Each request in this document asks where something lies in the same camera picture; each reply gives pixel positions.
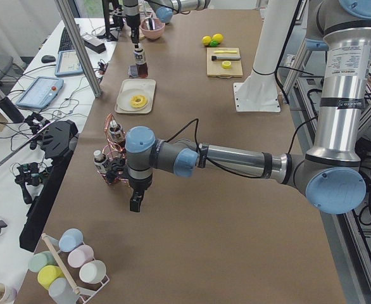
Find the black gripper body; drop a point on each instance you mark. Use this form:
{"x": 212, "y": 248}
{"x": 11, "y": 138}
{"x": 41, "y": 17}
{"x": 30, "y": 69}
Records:
{"x": 133, "y": 19}
{"x": 138, "y": 185}

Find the tea bottle white cap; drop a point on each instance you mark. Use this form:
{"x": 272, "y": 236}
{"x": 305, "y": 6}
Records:
{"x": 140, "y": 62}

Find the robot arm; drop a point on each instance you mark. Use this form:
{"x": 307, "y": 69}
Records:
{"x": 327, "y": 175}
{"x": 164, "y": 10}

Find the front tea bottle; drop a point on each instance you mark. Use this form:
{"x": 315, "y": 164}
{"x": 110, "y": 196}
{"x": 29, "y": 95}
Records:
{"x": 101, "y": 163}

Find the rear tea bottle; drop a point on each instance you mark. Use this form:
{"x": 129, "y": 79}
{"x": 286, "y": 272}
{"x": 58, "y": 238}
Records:
{"x": 116, "y": 132}

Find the metal ice scoop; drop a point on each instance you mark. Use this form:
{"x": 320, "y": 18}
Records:
{"x": 149, "y": 23}

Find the pink bowl with ice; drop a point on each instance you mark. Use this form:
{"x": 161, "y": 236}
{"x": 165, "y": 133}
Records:
{"x": 153, "y": 34}

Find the folded grey cloth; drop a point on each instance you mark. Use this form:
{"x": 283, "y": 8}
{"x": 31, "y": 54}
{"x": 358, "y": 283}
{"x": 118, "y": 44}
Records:
{"x": 132, "y": 71}

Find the black keyboard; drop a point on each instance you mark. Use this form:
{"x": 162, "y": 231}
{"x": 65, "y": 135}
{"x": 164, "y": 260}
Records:
{"x": 66, "y": 43}

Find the whole lemon lower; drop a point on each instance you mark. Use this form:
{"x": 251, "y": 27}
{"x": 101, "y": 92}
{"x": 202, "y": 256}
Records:
{"x": 206, "y": 40}

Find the whole lemon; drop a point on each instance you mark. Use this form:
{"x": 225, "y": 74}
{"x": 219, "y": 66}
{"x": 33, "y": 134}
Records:
{"x": 206, "y": 40}
{"x": 218, "y": 38}

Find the teach pendant far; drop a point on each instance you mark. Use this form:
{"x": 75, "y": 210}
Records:
{"x": 67, "y": 64}

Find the teach pendant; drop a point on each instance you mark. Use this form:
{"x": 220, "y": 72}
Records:
{"x": 41, "y": 92}
{"x": 67, "y": 64}

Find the white round plate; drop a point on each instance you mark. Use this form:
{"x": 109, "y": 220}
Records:
{"x": 122, "y": 103}

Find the glazed donut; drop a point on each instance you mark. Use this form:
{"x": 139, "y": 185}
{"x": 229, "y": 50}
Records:
{"x": 138, "y": 101}

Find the green lime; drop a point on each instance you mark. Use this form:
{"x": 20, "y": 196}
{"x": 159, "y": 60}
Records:
{"x": 213, "y": 44}

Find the blue cup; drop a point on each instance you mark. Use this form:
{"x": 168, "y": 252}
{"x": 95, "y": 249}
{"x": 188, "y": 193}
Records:
{"x": 71, "y": 239}

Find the whole lemon upper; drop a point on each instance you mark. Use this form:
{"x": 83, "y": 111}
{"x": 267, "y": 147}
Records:
{"x": 218, "y": 38}

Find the steel muddler black tip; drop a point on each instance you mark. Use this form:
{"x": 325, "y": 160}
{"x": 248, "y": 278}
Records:
{"x": 225, "y": 58}

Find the pink cup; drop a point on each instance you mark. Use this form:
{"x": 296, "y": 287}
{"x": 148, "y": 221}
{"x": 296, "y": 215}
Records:
{"x": 80, "y": 255}

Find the wooden cutting board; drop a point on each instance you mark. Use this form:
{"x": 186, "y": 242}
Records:
{"x": 214, "y": 69}

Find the black computer mouse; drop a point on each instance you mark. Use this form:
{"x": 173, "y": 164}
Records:
{"x": 48, "y": 59}

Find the white cup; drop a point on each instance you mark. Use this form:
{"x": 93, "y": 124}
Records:
{"x": 92, "y": 272}

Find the half lemon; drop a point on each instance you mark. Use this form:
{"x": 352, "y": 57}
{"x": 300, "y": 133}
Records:
{"x": 226, "y": 64}

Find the white cup rack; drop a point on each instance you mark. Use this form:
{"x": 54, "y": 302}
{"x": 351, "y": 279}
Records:
{"x": 86, "y": 291}

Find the teach pendant near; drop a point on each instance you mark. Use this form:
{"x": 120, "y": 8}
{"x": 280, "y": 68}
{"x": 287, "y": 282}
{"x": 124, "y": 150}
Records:
{"x": 41, "y": 92}

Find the yellow cup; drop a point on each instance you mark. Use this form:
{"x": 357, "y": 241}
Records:
{"x": 48, "y": 274}

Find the green cup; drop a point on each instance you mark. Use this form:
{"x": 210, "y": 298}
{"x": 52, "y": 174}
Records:
{"x": 40, "y": 260}

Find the grey cup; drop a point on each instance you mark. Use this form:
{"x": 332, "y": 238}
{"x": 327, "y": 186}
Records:
{"x": 61, "y": 292}

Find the black thermos bottle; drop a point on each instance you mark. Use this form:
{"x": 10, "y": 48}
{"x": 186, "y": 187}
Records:
{"x": 10, "y": 109}

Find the copper wire bottle rack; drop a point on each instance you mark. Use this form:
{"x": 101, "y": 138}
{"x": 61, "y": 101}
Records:
{"x": 116, "y": 153}

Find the aluminium frame post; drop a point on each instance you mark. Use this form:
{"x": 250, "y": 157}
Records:
{"x": 70, "y": 25}

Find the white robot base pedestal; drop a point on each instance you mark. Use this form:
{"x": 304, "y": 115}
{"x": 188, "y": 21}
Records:
{"x": 259, "y": 91}

